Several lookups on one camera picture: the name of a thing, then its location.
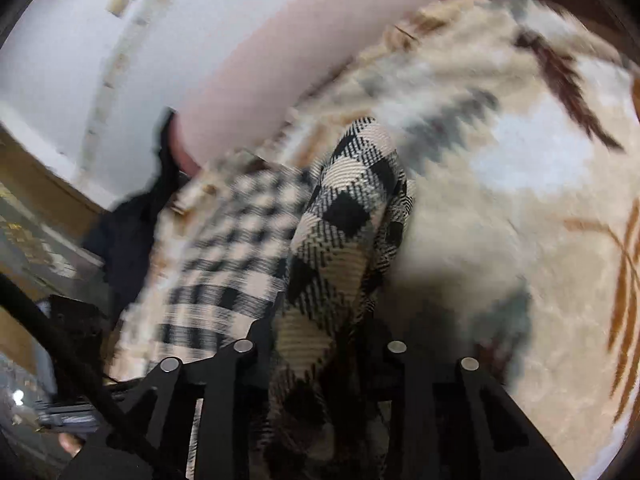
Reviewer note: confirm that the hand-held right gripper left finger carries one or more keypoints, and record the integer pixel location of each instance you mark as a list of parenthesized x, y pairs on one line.
[(230, 385)]

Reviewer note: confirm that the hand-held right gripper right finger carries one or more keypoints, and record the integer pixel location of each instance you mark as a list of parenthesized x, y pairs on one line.
[(416, 391)]

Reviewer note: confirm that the black and beige checked coat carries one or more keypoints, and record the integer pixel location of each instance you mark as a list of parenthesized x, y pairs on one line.
[(350, 210)]

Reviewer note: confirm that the dark jacket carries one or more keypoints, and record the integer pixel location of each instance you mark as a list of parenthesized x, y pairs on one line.
[(131, 240)]

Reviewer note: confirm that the leaf print blanket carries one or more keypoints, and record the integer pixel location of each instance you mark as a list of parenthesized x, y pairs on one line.
[(500, 220)]

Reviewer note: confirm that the wooden framed furniture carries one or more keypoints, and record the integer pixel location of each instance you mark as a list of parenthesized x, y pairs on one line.
[(40, 210)]

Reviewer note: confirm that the pink and brown sofa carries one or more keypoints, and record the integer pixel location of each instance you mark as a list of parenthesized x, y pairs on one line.
[(300, 60)]

